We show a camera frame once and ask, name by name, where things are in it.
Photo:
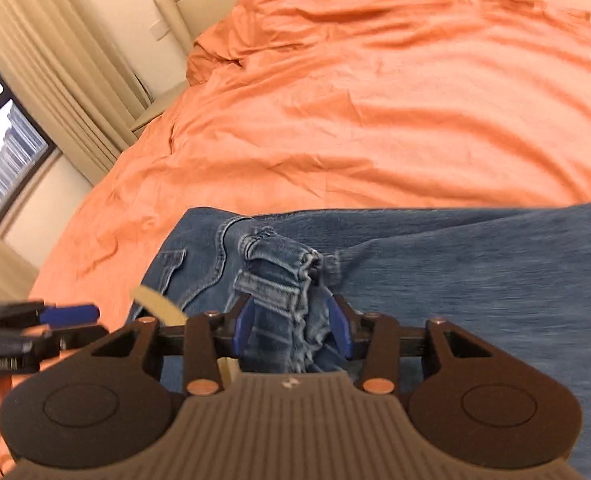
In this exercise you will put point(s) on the dark framed window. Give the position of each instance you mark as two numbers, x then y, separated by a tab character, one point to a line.
5	150

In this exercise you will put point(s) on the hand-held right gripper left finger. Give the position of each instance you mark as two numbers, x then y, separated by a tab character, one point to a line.
245	325

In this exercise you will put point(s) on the white wall socket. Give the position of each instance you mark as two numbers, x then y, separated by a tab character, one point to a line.
159	28

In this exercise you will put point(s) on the beige nightstand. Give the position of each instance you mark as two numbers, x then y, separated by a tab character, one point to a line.
153	110

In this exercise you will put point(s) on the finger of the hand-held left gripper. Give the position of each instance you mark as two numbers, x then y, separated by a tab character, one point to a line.
77	337
70	315

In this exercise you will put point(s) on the orange duvet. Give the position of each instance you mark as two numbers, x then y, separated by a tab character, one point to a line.
375	110

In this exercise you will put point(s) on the blue denim pants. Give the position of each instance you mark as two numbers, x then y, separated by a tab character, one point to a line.
475	270

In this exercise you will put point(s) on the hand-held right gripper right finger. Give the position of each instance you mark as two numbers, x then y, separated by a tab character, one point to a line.
339	332

